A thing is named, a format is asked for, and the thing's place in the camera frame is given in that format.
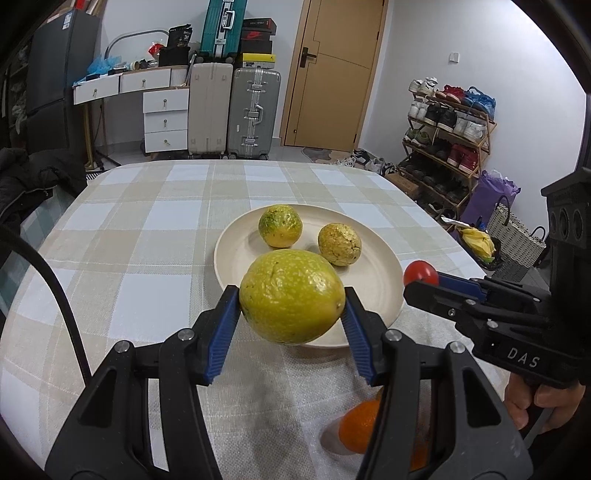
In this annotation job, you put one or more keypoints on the grey woven basket bag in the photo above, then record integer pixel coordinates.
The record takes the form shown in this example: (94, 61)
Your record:
(515, 235)

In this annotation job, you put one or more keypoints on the orange tangerine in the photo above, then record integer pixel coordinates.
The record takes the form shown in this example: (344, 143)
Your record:
(358, 427)

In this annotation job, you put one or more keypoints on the white desk with drawers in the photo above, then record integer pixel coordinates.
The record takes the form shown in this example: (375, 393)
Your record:
(138, 81)

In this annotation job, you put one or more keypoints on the dark grey fridge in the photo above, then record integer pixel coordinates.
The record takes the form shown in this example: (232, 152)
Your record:
(60, 69)

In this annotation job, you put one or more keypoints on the silver suitcase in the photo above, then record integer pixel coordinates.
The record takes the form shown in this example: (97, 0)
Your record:
(254, 115)

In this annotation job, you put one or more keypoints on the wooden door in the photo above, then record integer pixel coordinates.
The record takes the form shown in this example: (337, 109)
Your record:
(332, 92)

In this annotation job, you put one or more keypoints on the teal suitcase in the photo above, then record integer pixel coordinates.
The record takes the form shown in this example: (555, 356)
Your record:
(221, 27)

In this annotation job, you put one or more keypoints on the brown cardboard box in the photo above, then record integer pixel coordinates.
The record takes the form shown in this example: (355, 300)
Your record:
(404, 185)

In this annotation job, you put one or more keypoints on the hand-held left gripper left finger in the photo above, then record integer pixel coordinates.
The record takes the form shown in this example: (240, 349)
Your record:
(224, 325)

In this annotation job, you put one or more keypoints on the beige checked tablecloth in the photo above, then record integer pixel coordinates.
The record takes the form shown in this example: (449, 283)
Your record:
(138, 258)

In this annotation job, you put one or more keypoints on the blue plastic bag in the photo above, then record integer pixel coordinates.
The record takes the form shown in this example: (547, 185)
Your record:
(104, 65)

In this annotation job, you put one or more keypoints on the red and black shoe box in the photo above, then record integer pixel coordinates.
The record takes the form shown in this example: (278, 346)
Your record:
(256, 35)

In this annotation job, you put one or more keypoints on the beige suitcase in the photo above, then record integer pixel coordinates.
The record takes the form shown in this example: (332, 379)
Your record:
(210, 110)

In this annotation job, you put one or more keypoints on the red cherry tomato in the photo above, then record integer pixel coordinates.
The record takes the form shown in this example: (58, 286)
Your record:
(421, 273)

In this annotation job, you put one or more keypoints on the black foil bag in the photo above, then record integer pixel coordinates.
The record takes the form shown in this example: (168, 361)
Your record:
(180, 36)

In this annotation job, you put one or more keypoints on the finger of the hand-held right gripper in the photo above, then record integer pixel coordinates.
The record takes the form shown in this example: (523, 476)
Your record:
(459, 285)
(434, 300)

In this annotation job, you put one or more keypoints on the purple bag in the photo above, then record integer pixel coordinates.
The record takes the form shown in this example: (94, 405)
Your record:
(489, 198)

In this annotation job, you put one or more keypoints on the white drawer cabinet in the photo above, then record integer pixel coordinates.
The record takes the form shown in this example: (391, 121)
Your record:
(166, 122)

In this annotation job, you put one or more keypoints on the round beige plate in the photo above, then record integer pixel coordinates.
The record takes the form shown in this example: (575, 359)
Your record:
(378, 277)

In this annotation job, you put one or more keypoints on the black shoe box red stripe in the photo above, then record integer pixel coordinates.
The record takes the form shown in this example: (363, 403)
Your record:
(261, 24)

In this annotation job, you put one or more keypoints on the grey curved metal tube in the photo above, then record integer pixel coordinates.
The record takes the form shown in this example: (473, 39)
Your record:
(134, 33)

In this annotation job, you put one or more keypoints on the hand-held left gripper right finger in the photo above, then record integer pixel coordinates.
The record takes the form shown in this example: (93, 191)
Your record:
(358, 334)

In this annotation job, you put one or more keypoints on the scattered white sneakers group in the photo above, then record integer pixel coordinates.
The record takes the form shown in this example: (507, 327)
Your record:
(364, 160)

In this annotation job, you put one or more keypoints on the red small object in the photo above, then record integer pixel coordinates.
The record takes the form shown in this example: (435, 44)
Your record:
(157, 48)

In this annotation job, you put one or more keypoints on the shoe rack with shoes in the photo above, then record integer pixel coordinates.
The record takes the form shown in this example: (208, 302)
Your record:
(443, 120)

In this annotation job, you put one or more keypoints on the beige door mat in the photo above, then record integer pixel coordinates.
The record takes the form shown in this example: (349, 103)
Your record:
(321, 156)

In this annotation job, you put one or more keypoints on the wooden shoe rack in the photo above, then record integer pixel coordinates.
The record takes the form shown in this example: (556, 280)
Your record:
(485, 138)

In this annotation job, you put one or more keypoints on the person's right hand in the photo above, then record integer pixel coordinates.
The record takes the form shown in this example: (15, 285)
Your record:
(561, 401)

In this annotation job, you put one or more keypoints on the small green-yellow citrus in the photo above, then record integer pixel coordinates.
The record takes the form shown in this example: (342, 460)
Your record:
(280, 226)

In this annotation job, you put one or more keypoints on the plain black shoe box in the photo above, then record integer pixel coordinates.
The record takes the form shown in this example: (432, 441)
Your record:
(256, 47)

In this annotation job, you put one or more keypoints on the yellow speckled citrus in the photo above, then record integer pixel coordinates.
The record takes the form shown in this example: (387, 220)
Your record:
(339, 243)

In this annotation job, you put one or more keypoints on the dark open shelf cabinet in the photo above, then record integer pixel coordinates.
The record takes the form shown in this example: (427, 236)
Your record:
(14, 97)

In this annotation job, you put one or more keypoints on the black jacket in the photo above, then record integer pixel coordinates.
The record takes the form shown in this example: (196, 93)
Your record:
(32, 175)

